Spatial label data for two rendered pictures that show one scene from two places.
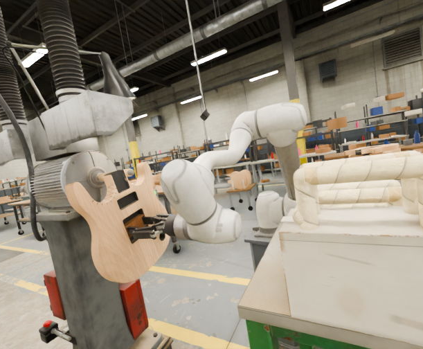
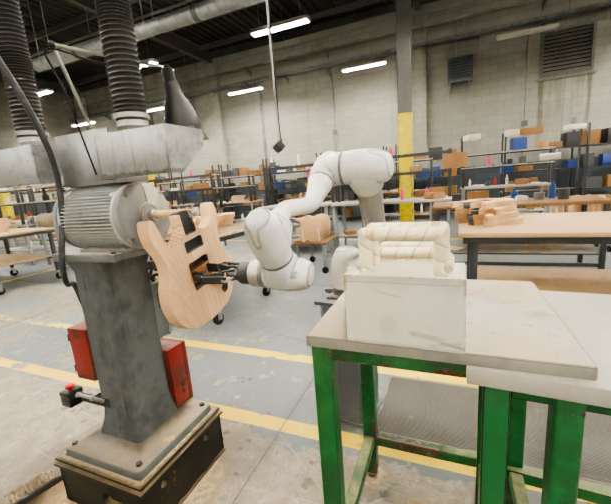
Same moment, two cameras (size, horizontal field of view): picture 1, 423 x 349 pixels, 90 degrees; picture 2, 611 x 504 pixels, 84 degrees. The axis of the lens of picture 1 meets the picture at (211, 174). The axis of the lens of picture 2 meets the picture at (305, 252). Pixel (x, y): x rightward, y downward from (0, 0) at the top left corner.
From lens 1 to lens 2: 0.41 m
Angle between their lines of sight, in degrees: 9
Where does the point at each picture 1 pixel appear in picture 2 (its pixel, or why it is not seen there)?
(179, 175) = (264, 224)
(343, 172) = (390, 233)
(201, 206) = (279, 252)
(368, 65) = (518, 71)
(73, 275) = (113, 326)
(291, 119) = (376, 169)
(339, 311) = (379, 332)
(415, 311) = (423, 327)
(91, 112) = (166, 147)
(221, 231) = (295, 278)
